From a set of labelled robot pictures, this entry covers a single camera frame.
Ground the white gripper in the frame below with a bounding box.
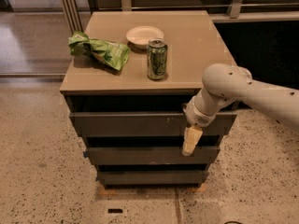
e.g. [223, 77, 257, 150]
[182, 97, 216, 156]

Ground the grey top drawer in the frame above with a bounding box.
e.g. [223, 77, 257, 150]
[69, 110, 238, 138]

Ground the grey drawer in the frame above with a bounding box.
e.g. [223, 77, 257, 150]
[86, 147, 220, 165]
[69, 110, 238, 138]
[97, 170, 208, 186]

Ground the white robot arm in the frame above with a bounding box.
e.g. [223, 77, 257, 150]
[182, 63, 299, 156]

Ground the grey bottom drawer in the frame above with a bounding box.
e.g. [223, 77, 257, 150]
[97, 170, 208, 186]

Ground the grey drawer cabinet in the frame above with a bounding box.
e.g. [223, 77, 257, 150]
[60, 11, 236, 173]

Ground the grey middle drawer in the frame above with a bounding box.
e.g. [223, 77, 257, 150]
[86, 147, 220, 165]

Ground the green soda can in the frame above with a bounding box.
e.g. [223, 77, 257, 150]
[147, 38, 168, 80]

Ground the green chip bag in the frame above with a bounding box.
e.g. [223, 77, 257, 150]
[68, 31, 131, 71]

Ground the white paper bowl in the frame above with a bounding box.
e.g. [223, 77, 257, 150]
[126, 26, 164, 49]

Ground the metal window frame rail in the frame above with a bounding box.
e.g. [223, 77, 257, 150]
[55, 0, 299, 24]

